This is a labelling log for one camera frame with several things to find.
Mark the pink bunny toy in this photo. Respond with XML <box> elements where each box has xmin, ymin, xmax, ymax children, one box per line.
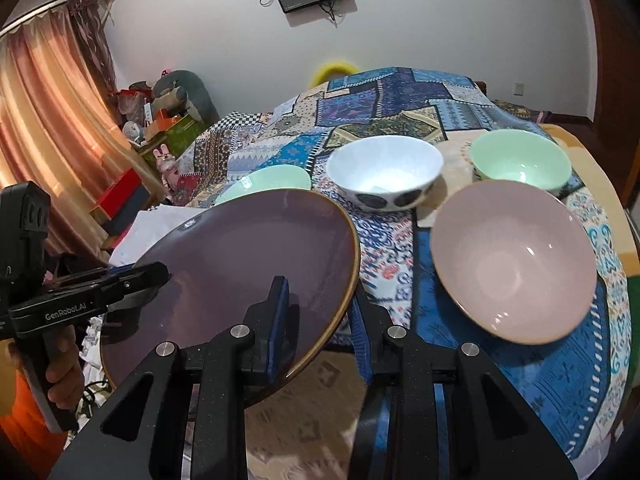
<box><xmin>153</xmin><ymin>144</ymin><xmax>180</xmax><ymax>192</ymax></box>

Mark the white folded paper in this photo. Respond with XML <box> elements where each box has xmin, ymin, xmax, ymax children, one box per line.
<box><xmin>108</xmin><ymin>205</ymin><xmax>204</xmax><ymax>266</ymax></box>

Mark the grey plush toy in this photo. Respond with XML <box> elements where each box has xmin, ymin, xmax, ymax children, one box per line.
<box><xmin>151</xmin><ymin>70</ymin><xmax>220</xmax><ymax>127</ymax></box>

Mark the mint green bowl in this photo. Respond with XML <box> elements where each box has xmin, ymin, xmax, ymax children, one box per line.
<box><xmin>469</xmin><ymin>129</ymin><xmax>573</xmax><ymax>192</ymax></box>

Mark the orange pink curtain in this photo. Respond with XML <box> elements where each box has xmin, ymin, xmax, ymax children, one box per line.
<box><xmin>1</xmin><ymin>4</ymin><xmax>164</xmax><ymax>262</ymax></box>

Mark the white patterned bowl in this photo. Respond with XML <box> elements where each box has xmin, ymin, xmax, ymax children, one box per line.
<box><xmin>326</xmin><ymin>136</ymin><xmax>444</xmax><ymax>212</ymax></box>

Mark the pink bowl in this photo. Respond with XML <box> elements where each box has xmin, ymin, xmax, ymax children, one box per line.
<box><xmin>430</xmin><ymin>180</ymin><xmax>597</xmax><ymax>344</ymax></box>

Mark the green cardboard box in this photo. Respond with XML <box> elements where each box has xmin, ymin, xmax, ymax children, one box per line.
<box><xmin>136</xmin><ymin>115</ymin><xmax>206</xmax><ymax>168</ymax></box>

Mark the white wall socket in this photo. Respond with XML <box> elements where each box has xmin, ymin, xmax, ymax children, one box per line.
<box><xmin>513</xmin><ymin>82</ymin><xmax>524</xmax><ymax>96</ymax></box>

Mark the person left hand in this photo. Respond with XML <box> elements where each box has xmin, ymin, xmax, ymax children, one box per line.
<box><xmin>6</xmin><ymin>326</ymin><xmax>85</xmax><ymax>414</ymax></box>

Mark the purple plate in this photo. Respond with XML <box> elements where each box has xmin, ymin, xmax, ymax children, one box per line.
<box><xmin>100</xmin><ymin>190</ymin><xmax>360</xmax><ymax>388</ymax></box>

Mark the red box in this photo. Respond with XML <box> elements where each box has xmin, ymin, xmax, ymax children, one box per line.
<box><xmin>90</xmin><ymin>168</ymin><xmax>142</xmax><ymax>224</ymax></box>

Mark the bag on floor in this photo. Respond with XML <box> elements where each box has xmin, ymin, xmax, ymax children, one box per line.
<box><xmin>494</xmin><ymin>100</ymin><xmax>552</xmax><ymax>124</ymax></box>

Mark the mint green plate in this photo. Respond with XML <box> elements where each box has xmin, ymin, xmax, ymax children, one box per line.
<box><xmin>215</xmin><ymin>165</ymin><xmax>311</xmax><ymax>206</ymax></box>

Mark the wooden door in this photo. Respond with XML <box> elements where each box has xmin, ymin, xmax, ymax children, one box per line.
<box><xmin>574</xmin><ymin>0</ymin><xmax>640</xmax><ymax>212</ymax></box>

